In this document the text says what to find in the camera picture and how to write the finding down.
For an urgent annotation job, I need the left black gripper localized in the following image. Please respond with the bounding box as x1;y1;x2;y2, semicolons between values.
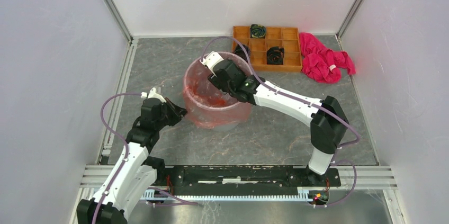
155;97;188;130

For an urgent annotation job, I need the grey plastic trash bin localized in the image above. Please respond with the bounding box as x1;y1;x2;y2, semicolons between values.
182;51;254;132

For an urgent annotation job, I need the red translucent trash bag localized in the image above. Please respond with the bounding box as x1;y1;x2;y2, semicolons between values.
182;51;254;129

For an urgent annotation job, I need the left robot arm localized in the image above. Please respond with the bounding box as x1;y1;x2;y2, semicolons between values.
76;92;187;223

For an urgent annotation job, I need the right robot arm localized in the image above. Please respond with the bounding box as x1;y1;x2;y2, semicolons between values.
202;58;348;186

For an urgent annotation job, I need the black rolled belt right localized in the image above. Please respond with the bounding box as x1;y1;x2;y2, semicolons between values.
266;46;284;65

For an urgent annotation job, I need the dark rolled belt top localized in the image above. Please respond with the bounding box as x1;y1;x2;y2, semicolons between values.
250;24;266;39

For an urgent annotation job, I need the orange compartment tray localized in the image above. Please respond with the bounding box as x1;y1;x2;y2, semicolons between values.
232;26;302;73

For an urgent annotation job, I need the pink crumpled cloth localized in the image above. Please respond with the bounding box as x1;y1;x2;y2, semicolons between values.
299;32;356;84

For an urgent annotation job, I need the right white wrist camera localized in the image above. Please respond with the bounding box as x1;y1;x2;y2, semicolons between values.
200;51;224;75

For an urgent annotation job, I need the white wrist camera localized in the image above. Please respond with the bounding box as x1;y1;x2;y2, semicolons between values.
141;86;167;103
200;51;224;75

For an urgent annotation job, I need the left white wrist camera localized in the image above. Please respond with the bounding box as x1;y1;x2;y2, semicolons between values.
141;86;167;103

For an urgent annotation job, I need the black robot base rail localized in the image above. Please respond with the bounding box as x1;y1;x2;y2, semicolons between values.
143;157;342;196

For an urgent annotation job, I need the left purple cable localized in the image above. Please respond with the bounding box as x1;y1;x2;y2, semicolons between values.
91;92;148;224

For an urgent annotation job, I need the white slotted cable duct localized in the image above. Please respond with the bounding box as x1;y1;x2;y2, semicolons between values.
140;189;329;203

